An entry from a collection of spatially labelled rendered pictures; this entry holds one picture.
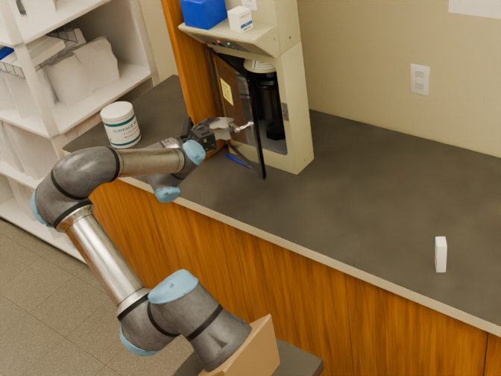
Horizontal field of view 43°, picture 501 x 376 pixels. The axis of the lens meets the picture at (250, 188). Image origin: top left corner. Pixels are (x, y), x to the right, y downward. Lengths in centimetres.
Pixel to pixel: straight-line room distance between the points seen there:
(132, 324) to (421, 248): 88
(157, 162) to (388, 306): 82
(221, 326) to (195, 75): 106
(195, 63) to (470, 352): 130
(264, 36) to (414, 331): 99
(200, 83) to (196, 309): 104
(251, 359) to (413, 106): 124
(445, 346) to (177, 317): 84
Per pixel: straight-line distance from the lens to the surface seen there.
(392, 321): 206
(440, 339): 200
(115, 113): 262
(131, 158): 174
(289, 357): 173
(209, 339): 155
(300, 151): 227
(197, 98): 235
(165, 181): 197
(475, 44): 223
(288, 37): 208
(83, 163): 165
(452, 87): 233
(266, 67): 217
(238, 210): 219
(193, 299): 154
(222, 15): 211
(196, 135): 206
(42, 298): 357
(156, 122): 279
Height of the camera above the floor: 230
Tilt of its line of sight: 37 degrees down
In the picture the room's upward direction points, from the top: 11 degrees counter-clockwise
